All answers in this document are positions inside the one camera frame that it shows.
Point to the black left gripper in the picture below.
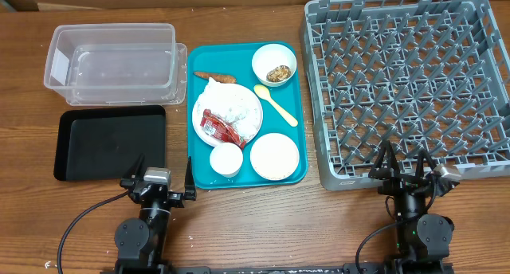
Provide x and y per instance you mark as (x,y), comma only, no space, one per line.
(178,200)

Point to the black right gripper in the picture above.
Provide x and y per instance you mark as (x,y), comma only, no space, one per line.
(397,183)

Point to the white plastic cup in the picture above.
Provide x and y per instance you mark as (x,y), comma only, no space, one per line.
(226,159)

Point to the red foil wrapper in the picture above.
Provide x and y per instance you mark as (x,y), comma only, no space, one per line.
(217,128)

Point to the white napkin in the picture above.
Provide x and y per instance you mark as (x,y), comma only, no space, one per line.
(231,102)

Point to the orange carrot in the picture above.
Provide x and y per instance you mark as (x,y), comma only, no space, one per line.
(222,78)

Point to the brown food lump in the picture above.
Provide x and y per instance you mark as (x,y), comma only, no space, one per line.
(280,73)

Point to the white bowl with food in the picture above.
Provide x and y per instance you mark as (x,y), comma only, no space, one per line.
(268,57)

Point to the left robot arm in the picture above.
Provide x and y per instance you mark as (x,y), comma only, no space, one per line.
(140,240)

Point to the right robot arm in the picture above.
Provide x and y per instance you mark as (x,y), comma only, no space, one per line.
(422,237)

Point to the grey dishwasher rack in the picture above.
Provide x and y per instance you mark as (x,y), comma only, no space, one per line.
(425,75)

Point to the black plastic tray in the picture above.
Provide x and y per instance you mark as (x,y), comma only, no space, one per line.
(104,143)

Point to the teal serving tray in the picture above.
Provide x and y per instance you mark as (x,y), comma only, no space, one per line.
(236,60)

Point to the large white plate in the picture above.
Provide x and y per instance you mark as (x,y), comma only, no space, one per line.
(199,124)

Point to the clear plastic bin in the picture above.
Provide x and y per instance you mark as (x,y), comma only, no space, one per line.
(117,64)

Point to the yellow plastic spoon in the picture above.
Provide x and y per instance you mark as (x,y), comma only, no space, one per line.
(263,93)

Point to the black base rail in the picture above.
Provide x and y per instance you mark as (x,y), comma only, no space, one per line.
(349,268)

